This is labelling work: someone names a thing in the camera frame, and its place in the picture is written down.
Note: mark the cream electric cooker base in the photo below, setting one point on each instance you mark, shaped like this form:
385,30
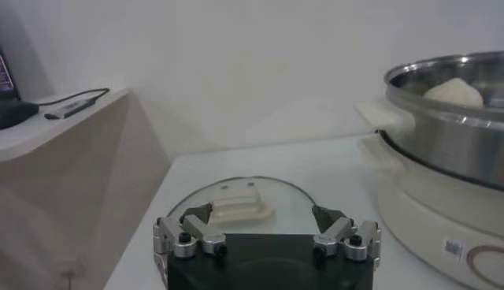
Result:
413,220

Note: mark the black computer mouse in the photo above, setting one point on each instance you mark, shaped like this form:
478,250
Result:
15,112

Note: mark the white steamed baozi bun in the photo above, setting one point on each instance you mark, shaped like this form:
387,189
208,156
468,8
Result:
453,94

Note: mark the grey usb hub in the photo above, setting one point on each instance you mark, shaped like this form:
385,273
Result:
71,108

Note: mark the stainless steel steamer basket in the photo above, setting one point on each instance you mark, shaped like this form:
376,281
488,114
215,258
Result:
453,146

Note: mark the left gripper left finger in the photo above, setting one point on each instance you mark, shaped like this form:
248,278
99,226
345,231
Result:
202,232

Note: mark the black laptop beside mouse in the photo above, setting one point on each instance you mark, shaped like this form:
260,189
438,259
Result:
6,79

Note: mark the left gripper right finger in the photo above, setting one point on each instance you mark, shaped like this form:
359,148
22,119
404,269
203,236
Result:
336,230

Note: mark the white side table with mouse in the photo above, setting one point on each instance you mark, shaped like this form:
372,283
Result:
39,134

